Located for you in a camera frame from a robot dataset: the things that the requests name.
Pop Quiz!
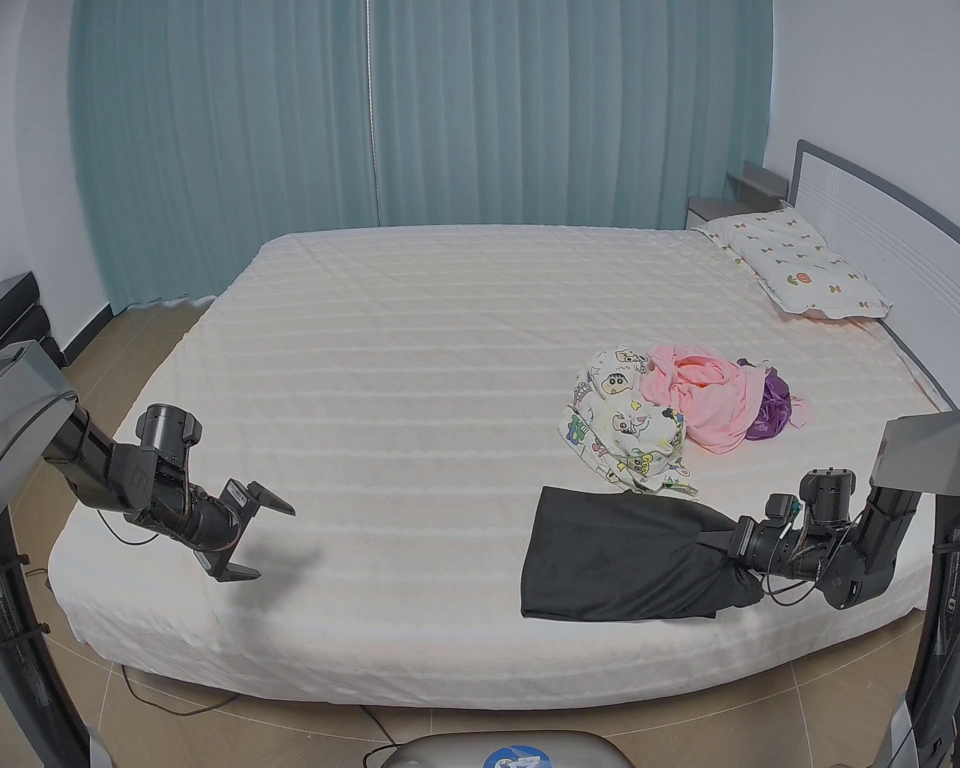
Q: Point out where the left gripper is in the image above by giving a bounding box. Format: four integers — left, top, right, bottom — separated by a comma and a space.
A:
180, 478, 297, 583

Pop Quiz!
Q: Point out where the white printed pillow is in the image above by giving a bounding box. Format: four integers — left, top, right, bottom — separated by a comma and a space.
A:
697, 206, 894, 322

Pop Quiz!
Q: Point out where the grey bedside table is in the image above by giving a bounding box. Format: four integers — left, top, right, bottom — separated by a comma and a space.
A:
686, 159, 789, 230

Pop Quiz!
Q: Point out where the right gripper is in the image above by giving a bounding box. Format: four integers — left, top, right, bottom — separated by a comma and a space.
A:
726, 513, 798, 580

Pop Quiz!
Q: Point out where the black chest of drawers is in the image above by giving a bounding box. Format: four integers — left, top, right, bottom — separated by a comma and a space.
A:
0, 271, 67, 369

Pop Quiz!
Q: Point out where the bed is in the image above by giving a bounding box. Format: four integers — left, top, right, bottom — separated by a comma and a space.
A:
45, 138, 960, 710

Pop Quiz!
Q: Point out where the black cable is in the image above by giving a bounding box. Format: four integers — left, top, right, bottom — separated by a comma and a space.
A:
358, 705, 400, 755
120, 663, 241, 717
761, 570, 826, 609

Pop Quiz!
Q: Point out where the white printed pyjama top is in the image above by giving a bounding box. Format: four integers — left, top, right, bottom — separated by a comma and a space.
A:
556, 345, 699, 502

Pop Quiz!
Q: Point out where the pink garment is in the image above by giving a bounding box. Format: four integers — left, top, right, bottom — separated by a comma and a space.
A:
639, 341, 815, 456

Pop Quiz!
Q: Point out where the purple garment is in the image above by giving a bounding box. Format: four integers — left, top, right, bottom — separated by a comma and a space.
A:
736, 357, 793, 442

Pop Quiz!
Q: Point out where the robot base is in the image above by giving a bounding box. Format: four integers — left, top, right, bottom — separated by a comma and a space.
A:
382, 731, 631, 768

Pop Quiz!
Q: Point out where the black T-shirt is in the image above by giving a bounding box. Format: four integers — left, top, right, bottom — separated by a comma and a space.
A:
519, 486, 766, 624

